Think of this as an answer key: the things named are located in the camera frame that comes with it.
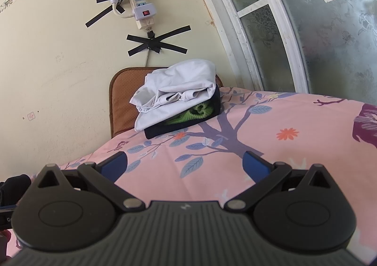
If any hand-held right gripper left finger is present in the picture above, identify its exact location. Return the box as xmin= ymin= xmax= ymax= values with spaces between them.
xmin=29 ymin=151 xmax=146 ymax=212

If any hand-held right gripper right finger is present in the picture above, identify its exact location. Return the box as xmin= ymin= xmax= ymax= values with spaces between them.
xmin=225 ymin=151 xmax=339 ymax=214

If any black garment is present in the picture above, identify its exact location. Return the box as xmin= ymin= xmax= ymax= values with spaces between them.
xmin=0 ymin=174 xmax=31 ymax=208

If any white garment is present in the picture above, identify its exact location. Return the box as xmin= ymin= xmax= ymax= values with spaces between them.
xmin=130 ymin=59 xmax=217 ymax=132

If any brown cushion mat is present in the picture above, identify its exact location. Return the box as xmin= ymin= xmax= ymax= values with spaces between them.
xmin=109 ymin=66 xmax=223 ymax=138

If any pink tree-print bedsheet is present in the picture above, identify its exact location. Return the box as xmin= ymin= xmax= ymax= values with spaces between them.
xmin=0 ymin=86 xmax=377 ymax=266

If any folded navy garment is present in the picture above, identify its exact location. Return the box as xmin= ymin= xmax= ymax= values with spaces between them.
xmin=144 ymin=85 xmax=221 ymax=139

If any green knit garment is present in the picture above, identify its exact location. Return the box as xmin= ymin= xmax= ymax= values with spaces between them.
xmin=163 ymin=102 xmax=213 ymax=125

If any black tape cross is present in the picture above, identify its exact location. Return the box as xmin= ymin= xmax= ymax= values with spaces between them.
xmin=127 ymin=25 xmax=191 ymax=57

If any frosted glass window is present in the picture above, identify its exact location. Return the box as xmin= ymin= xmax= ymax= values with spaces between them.
xmin=184 ymin=0 xmax=377 ymax=104

